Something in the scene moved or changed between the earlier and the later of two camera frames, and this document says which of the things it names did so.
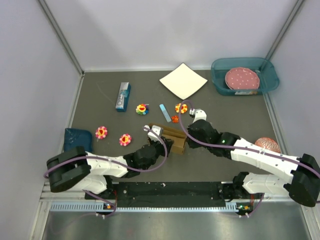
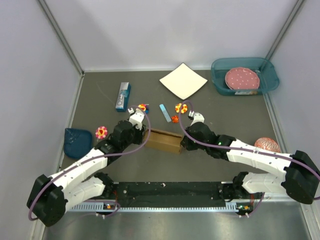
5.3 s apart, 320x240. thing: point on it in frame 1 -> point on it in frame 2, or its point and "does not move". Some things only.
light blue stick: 167,116 does not move
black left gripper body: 160,149 -> 137,134
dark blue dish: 73,138 does not move
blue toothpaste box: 123,97 does not move
